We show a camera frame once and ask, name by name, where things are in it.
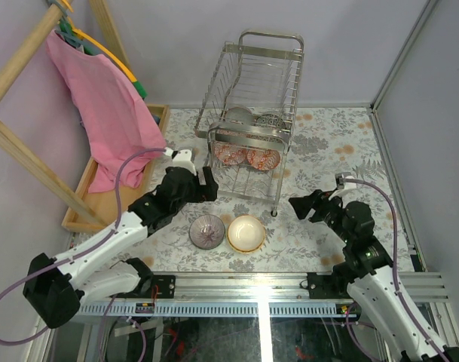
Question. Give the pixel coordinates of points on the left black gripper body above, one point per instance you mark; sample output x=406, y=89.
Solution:
x=199, y=185

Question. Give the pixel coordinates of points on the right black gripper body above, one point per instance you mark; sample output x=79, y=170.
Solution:
x=331, y=213

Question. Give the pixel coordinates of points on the stainless steel dish rack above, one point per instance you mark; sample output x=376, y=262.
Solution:
x=260, y=71

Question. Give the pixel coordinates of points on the pink cloth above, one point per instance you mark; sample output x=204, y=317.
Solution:
x=122, y=133

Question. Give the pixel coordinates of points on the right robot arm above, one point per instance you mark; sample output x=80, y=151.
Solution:
x=368, y=275

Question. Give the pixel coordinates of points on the yellow plastic hanger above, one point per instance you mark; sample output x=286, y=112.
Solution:
x=114, y=49

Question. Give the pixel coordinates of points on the green plastic hanger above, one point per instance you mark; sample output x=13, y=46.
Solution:
x=76, y=38

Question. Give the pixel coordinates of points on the wooden tray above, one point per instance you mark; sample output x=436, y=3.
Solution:
x=104, y=203

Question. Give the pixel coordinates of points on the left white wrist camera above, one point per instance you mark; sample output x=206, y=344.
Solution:
x=182, y=158

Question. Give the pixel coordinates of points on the aluminium rail frame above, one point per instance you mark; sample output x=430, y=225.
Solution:
x=146, y=299

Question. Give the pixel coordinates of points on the aluminium corner post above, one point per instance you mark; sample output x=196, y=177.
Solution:
x=423, y=18

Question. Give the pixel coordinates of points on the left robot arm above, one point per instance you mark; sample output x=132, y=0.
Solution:
x=54, y=285

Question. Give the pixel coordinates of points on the blue patterned bowl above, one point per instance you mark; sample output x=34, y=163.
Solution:
x=270, y=120

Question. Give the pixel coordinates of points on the purple striped bowl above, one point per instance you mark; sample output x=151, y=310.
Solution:
x=207, y=232

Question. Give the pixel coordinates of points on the wooden clothes rack frame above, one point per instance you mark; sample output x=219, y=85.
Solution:
x=37, y=116

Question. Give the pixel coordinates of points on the cream bowl orange rim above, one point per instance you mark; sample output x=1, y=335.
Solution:
x=246, y=234

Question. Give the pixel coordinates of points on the brown patterned bowl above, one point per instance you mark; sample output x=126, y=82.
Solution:
x=267, y=139

